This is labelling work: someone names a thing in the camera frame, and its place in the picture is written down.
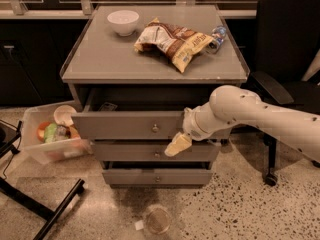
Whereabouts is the grey top drawer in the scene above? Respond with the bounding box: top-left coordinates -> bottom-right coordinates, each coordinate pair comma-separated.
71,87 -> 234,141

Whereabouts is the grey drawer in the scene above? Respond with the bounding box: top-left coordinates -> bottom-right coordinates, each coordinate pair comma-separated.
102,162 -> 213,185
71,87 -> 234,141
92,140 -> 221,162

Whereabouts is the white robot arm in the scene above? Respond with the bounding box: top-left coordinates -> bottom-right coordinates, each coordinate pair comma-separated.
165,81 -> 320,162

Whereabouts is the grey drawer cabinet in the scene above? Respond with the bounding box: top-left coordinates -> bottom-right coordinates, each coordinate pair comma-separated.
59,3 -> 250,189

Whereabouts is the grey bottom drawer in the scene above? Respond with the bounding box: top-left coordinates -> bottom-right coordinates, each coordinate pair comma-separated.
102,162 -> 213,185

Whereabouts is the grey middle drawer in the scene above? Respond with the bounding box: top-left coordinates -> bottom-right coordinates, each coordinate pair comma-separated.
92,140 -> 221,162

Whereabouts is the white card packet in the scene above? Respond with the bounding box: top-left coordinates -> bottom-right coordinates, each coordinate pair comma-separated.
99,102 -> 117,111

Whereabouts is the round floor plate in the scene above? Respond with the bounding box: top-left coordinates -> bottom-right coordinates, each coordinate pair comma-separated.
144,205 -> 171,235

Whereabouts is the small white paper scrap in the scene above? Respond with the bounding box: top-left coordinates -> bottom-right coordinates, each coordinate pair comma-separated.
135,220 -> 144,231

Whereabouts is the brown yellow chip bag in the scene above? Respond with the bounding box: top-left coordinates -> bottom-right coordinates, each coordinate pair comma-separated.
134,18 -> 213,73

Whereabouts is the clear plastic water bottle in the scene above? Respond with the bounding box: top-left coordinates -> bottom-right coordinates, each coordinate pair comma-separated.
207,25 -> 227,54

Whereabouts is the white cup in bin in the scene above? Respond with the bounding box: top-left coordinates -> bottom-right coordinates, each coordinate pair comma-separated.
53,105 -> 76,127

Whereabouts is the green item in bin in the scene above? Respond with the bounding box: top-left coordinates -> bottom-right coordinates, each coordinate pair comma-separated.
44,123 -> 57,143

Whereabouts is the white ceramic bowl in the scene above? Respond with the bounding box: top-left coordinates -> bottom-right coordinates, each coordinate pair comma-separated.
107,10 -> 140,36

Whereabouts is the clear plastic storage bin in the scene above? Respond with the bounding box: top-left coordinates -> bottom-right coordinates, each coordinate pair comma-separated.
22,101 -> 92,164

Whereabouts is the orange fruit in bin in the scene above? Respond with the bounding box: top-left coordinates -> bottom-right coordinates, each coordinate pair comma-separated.
37,121 -> 50,143

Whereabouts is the black office chair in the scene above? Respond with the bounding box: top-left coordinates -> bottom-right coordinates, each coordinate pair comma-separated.
226,0 -> 320,187

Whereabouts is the black stand base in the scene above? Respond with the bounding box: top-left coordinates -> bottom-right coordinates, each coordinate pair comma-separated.
0,120 -> 85,240

